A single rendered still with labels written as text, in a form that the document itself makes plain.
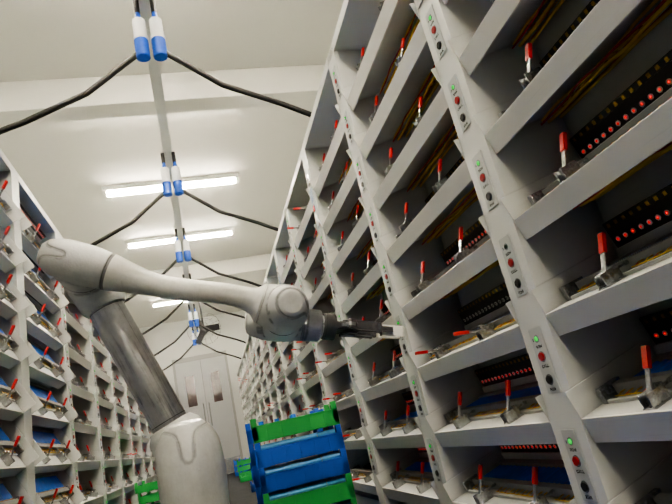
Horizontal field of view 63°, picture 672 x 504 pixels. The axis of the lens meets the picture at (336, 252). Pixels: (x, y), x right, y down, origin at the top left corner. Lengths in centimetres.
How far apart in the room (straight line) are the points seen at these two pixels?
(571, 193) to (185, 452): 100
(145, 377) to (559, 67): 126
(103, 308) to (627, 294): 131
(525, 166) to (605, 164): 30
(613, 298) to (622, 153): 22
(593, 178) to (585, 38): 21
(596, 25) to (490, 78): 38
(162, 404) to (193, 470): 29
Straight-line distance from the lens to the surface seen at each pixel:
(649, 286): 90
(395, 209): 184
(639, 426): 99
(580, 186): 98
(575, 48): 98
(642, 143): 88
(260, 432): 198
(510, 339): 122
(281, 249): 396
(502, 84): 129
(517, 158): 120
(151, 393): 164
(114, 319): 168
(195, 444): 142
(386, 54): 187
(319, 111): 243
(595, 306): 99
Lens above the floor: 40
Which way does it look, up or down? 17 degrees up
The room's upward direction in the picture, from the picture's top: 13 degrees counter-clockwise
